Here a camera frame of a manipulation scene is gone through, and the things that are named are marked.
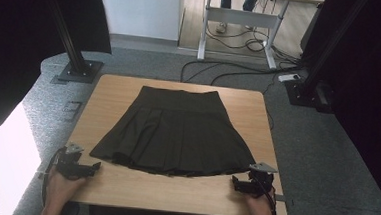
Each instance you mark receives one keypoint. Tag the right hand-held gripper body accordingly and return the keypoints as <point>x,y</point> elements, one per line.
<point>260,183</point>

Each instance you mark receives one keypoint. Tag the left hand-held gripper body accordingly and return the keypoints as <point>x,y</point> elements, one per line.
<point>69,167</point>

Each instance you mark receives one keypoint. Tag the black pleated skirt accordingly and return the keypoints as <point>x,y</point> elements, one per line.
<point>176,136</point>

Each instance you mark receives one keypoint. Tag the person's left hand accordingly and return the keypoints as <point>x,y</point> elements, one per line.
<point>60,189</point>

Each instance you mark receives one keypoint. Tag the person's right hand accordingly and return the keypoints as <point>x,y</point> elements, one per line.
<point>260,208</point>

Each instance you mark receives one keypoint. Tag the grey floor socket plate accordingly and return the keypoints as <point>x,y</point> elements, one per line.
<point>73,108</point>

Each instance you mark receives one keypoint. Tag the white power strip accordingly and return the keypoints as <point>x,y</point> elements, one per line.
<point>289,77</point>

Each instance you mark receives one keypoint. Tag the black metal stand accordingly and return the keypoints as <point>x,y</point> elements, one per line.
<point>329,49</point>
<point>69,43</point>

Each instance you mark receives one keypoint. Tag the black curtain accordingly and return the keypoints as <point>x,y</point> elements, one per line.
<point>372,98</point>
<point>8,43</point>

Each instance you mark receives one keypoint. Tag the white desk frame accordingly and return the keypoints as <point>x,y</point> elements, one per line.
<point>240,17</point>

